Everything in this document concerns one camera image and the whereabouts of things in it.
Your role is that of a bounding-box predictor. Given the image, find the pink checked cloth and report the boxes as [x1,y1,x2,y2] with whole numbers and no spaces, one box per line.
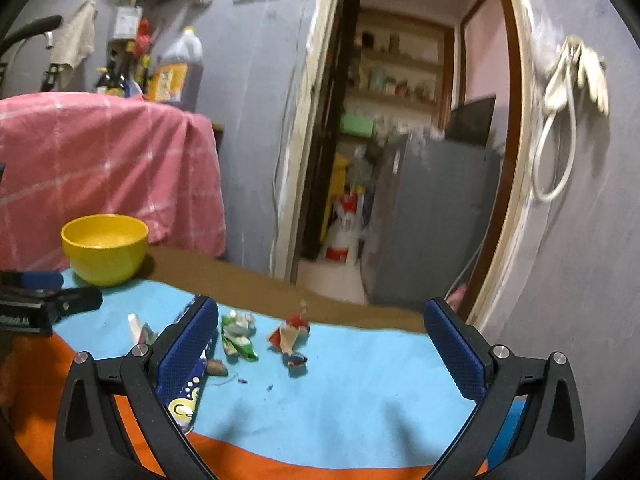
[0,91,227,273]

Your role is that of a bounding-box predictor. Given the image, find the red white sack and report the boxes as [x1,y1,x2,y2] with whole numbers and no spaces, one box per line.
[325,187,366,263]

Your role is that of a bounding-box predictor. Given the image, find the dark glass bottle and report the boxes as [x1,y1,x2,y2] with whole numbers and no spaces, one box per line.
[97,52,128,96]

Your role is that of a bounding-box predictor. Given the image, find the black curved bar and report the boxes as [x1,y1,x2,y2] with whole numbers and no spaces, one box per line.
[0,15,63,56]

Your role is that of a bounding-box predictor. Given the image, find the beige hanging towel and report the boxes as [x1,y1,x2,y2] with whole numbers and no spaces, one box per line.
[50,0,97,70]

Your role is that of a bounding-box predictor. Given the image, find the red hanging item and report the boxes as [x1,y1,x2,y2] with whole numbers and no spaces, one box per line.
[134,19,153,61]

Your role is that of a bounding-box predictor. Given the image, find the green white wrapper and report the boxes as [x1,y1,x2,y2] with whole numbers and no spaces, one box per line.
[220,309,260,362]

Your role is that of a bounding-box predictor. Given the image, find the crumpled grey plastic bags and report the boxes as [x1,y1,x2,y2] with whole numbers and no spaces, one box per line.
[350,145,381,186]

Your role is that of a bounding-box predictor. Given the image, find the striped orange blue brown blanket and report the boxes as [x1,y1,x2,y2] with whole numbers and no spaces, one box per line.
[0,245,531,480]

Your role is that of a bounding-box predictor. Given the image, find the yellow bag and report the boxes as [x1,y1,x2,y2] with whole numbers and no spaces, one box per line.
[330,155,348,191]

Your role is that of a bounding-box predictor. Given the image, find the grey refrigerator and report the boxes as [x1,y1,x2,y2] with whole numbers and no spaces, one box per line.
[360,132,503,306]

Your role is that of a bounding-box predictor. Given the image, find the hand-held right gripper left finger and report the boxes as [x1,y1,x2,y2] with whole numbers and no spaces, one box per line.
[52,294,221,480]

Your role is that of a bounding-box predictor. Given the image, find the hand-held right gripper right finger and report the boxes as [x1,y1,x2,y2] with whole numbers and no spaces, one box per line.
[424,297,587,480]

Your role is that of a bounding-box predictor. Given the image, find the white hose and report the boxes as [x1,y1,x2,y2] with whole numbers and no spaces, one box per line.
[531,35,581,204]

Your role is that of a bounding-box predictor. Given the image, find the wooden shelf unit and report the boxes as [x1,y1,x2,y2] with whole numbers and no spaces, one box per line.
[345,7,448,111]

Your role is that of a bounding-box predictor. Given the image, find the yellow bowl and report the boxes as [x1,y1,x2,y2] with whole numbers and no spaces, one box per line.
[61,214,150,287]

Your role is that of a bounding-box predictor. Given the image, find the green box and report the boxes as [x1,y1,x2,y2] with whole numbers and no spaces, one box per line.
[340,114,376,137]

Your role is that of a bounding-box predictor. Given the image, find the black monitor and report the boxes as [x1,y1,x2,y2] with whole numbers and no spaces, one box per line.
[445,95,497,148]

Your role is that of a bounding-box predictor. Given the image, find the thin white wall cable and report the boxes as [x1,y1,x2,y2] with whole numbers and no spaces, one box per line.
[272,0,306,196]

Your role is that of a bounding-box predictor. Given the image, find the large oil jug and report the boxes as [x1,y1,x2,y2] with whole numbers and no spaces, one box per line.
[150,27,206,111]

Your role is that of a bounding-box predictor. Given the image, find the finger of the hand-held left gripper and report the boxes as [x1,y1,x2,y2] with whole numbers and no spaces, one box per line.
[0,270,65,292]
[46,286,104,322]

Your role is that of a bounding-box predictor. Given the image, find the pale rubber gloves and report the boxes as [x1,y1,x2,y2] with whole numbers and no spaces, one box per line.
[575,45,611,113]

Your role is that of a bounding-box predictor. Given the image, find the red wrapper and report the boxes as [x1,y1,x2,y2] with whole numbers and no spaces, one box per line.
[267,300,312,356]

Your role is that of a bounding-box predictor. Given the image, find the wooden door frame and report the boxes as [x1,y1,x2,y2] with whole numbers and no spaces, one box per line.
[270,0,546,331]

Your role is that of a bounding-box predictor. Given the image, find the white wall box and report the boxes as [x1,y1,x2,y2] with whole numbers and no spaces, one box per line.
[112,6,141,41]

